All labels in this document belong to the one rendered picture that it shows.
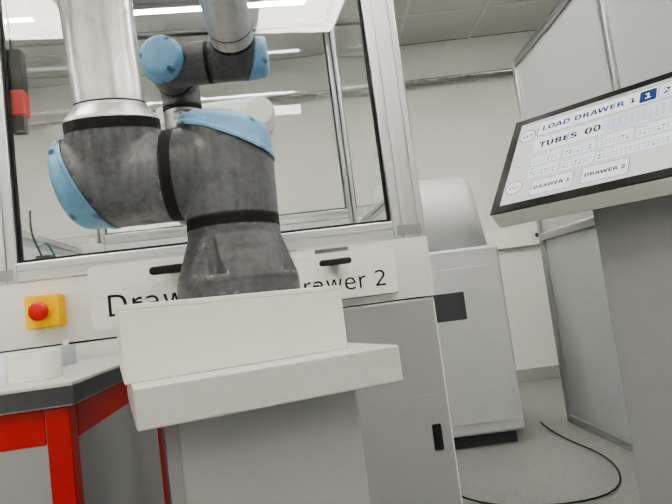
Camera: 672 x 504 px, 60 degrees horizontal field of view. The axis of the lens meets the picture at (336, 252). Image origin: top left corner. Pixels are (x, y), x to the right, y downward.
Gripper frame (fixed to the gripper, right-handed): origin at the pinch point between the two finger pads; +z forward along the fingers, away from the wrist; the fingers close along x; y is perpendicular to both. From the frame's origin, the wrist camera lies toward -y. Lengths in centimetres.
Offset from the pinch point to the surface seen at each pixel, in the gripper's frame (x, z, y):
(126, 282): 10.3, 8.1, 14.2
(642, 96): 8, -18, -92
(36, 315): -17.2, 10.9, 37.8
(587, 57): -109, -72, -164
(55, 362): 25.7, 19.1, 22.1
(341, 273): -19.8, 10.1, -28.4
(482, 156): -321, -79, -208
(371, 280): -19.5, 12.7, -35.2
